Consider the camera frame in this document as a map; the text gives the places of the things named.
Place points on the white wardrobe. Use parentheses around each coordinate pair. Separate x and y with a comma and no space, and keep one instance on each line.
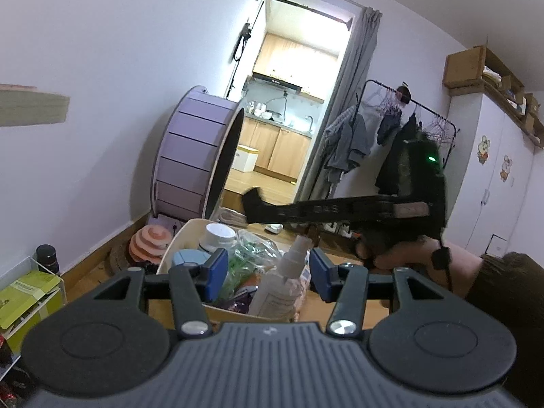
(522,204)

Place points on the grey hanging shirt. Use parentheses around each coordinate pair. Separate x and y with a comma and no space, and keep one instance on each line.
(355,148)

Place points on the black clothes rack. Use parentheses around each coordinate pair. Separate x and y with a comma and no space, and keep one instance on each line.
(450,123)

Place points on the range hood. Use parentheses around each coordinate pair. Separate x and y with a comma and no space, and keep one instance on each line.
(276,80)

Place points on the white slipper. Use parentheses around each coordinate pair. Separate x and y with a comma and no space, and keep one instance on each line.
(274,228)

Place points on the grey slipper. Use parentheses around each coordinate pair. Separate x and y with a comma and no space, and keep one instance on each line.
(231,216)

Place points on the wooden kitchen base cabinets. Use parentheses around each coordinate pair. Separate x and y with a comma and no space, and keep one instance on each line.
(284,153)

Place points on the cartoon mouse sticker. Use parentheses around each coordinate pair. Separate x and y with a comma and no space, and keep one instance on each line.
(483,149)
(505,169)

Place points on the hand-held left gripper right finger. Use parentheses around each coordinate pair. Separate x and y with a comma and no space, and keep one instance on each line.
(321,274)

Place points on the cream plastic storage basket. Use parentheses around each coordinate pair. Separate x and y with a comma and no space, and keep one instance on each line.
(176,242)

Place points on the dark bottle black cap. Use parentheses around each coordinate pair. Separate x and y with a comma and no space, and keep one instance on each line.
(46,259)

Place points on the black hanging jacket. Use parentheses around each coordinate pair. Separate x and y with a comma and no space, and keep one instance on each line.
(393,170)

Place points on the pink tiered cat toy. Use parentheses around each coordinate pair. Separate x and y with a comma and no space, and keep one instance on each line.
(148,242)

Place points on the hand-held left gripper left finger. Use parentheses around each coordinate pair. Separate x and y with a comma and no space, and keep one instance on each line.
(217,274)

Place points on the purple snack packet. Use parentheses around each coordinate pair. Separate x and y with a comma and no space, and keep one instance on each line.
(238,304)

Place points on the bag of green sachets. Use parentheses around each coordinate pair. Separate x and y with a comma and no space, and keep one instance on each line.
(250,255)

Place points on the bunch of pink hangers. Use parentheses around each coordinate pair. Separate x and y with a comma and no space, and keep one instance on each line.
(442,131)

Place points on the row of cardboard boxes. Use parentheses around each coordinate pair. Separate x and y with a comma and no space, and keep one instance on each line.
(467,68)

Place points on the plaid hanging shirt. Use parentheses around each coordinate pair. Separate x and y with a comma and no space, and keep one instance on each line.
(335,131)

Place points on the wooden wall shelf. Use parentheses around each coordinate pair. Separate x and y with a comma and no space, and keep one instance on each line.
(29,108)

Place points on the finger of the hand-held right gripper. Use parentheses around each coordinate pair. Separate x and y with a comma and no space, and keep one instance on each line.
(323,211)

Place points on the white bottle blue yellow label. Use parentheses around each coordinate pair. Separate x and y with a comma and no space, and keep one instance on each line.
(220,233)

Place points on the person's right forearm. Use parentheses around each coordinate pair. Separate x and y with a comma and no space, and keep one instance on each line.
(501,280)

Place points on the curtain rod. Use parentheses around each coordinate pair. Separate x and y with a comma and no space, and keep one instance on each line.
(306,8)

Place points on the purple cat exercise wheel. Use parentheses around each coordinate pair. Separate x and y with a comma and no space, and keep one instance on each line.
(191,153)

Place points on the dark hanging shorts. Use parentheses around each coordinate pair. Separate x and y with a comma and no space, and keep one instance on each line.
(389,127)

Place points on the white foam box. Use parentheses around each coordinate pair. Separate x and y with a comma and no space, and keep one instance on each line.
(243,159)

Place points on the group of white dishes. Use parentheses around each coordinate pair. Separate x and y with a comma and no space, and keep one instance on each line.
(259,110)

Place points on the white spray bottle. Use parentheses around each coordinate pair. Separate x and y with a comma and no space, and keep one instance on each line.
(276,289)

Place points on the grey curtain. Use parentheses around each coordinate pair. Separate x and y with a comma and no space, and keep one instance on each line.
(361,51)

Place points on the black wall-mounted device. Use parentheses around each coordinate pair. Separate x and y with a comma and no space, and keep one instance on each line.
(240,44)

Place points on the wooden desk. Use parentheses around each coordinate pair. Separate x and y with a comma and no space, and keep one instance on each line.
(314,310)

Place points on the person's right hand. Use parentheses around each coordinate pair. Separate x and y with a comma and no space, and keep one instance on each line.
(408,255)

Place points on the round cardboard scratcher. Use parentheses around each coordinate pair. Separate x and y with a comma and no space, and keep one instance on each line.
(119,259)

